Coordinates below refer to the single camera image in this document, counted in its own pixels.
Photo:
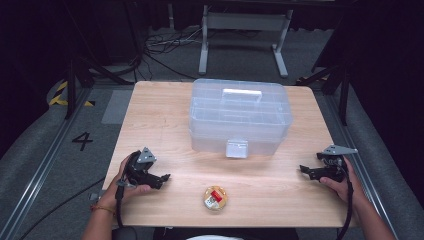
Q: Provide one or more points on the grey floor plate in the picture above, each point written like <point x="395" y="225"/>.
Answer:
<point x="116" y="106"/>

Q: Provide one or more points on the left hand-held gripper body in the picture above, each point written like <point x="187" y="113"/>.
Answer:
<point x="141" y="173"/>

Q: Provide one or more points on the metal floor rail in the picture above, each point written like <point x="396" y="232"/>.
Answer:
<point x="40" y="171"/>
<point x="360" y="166"/>

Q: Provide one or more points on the grey tape strip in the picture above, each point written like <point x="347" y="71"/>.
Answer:
<point x="95" y="196"/>

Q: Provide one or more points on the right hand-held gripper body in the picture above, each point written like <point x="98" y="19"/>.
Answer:
<point x="333" y="171"/>

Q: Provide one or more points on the person's right hand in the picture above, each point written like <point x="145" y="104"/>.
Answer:
<point x="348" y="190"/>

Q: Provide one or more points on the clear plastic storage box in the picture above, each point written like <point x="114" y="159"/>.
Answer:
<point x="240" y="116"/>

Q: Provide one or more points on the black metal stand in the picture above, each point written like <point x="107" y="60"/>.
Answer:
<point x="343" y="96"/>
<point x="70" y="93"/>

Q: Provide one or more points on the grey metal table stand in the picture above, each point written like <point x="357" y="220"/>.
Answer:
<point x="245" y="21"/>

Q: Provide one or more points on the person's white clothing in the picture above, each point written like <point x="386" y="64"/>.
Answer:
<point x="215" y="237"/>

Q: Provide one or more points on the yellow black floor tape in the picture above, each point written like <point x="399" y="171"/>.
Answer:
<point x="58" y="98"/>

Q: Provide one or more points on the person's left hand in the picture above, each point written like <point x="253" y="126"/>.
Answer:
<point x="111" y="198"/>

